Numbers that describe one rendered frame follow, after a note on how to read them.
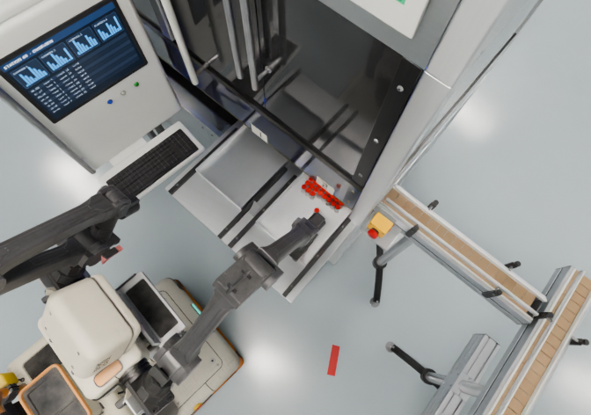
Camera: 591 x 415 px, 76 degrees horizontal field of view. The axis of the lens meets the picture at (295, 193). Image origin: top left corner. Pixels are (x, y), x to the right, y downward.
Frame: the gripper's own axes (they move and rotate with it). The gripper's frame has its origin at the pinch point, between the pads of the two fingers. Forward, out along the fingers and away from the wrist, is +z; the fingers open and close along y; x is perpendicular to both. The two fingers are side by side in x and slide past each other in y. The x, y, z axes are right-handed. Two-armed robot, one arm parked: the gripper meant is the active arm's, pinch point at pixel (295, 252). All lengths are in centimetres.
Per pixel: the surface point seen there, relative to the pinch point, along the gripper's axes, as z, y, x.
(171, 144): 10, 3, 76
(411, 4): -102, 8, 0
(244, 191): 2.6, 6.4, 33.3
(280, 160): -0.6, 26.9, 31.3
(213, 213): 5.1, -8.5, 36.1
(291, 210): 1.4, 13.0, 12.9
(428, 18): -101, 10, -3
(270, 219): 2.7, 4.7, 16.9
